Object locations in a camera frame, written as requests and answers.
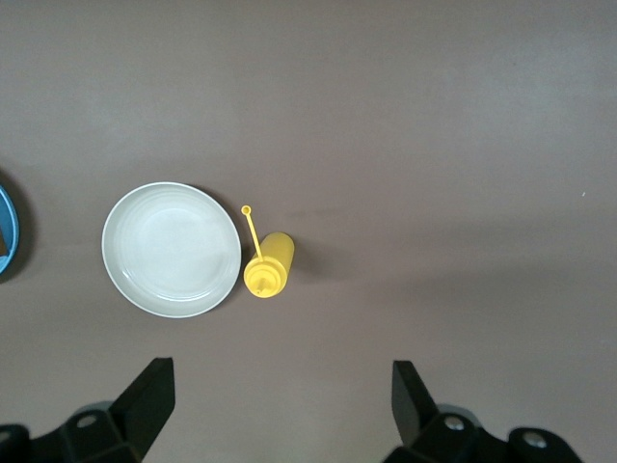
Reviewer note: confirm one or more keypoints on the beige plate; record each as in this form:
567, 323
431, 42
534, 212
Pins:
171, 250

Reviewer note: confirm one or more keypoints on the yellow mustard squeeze bottle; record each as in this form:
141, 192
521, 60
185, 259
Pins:
272, 263

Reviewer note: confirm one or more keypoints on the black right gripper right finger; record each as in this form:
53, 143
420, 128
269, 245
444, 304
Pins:
424, 419

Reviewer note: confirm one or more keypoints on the blue plate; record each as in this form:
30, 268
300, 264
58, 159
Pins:
9, 226

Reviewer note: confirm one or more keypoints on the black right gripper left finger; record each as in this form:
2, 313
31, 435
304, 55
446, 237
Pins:
135, 419

